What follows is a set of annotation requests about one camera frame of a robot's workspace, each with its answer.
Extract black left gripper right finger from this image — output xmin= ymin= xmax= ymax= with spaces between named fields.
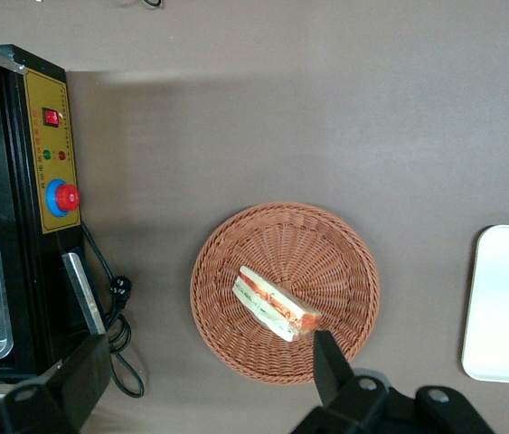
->
xmin=289 ymin=330 xmax=495 ymax=434

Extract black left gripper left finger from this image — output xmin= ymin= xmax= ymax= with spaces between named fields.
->
xmin=0 ymin=333 xmax=111 ymax=434

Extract triangular sandwich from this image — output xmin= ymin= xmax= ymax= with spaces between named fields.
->
xmin=231 ymin=265 xmax=323 ymax=343

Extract round brown wicker basket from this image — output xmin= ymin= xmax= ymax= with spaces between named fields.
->
xmin=189 ymin=202 xmax=381 ymax=386

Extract beige rectangular plastic tray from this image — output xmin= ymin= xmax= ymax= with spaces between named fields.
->
xmin=460 ymin=224 xmax=509 ymax=387

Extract black sealing machine yellow panel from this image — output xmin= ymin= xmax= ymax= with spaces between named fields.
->
xmin=0 ymin=35 xmax=111 ymax=385

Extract black power cable with plug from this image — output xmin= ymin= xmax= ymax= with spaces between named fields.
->
xmin=80 ymin=221 xmax=146 ymax=400

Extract thin black cable loops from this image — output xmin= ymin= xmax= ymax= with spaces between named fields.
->
xmin=113 ymin=0 xmax=165 ymax=9

